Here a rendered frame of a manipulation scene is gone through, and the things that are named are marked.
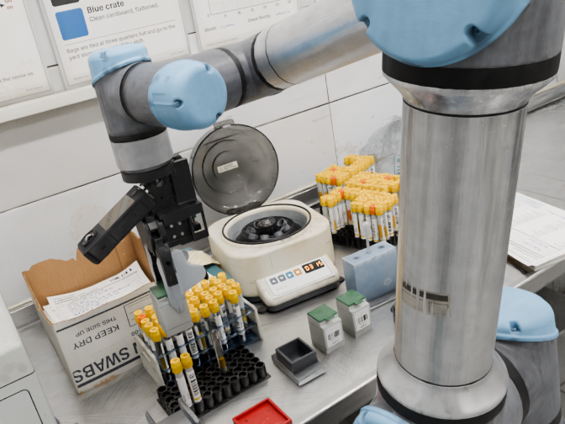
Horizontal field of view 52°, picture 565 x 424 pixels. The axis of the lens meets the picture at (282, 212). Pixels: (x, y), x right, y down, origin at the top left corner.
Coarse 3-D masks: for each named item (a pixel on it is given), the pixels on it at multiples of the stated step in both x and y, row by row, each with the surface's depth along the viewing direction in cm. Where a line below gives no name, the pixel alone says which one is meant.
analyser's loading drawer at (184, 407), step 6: (180, 402) 88; (186, 408) 86; (174, 414) 88; (180, 414) 88; (186, 414) 87; (192, 414) 85; (150, 420) 84; (162, 420) 88; (168, 420) 87; (174, 420) 87; (180, 420) 87; (186, 420) 87; (192, 420) 85; (198, 420) 83
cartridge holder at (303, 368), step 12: (276, 348) 100; (288, 348) 101; (300, 348) 102; (312, 348) 98; (276, 360) 101; (288, 360) 96; (300, 360) 96; (312, 360) 97; (288, 372) 97; (300, 372) 96; (312, 372) 96; (324, 372) 97; (300, 384) 95
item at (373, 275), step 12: (360, 252) 112; (372, 252) 112; (384, 252) 111; (396, 252) 113; (348, 264) 110; (360, 264) 109; (372, 264) 110; (384, 264) 112; (396, 264) 113; (348, 276) 112; (360, 276) 110; (372, 276) 111; (384, 276) 113; (396, 276) 114; (348, 288) 113; (360, 288) 111; (372, 288) 112; (384, 288) 114; (372, 300) 113; (384, 300) 113
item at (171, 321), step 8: (152, 296) 84; (184, 296) 83; (160, 304) 81; (168, 304) 82; (184, 304) 83; (160, 312) 82; (168, 312) 82; (176, 312) 83; (184, 312) 84; (160, 320) 85; (168, 320) 83; (176, 320) 83; (184, 320) 84; (192, 320) 85; (168, 328) 83; (176, 328) 84; (184, 328) 84; (168, 336) 83
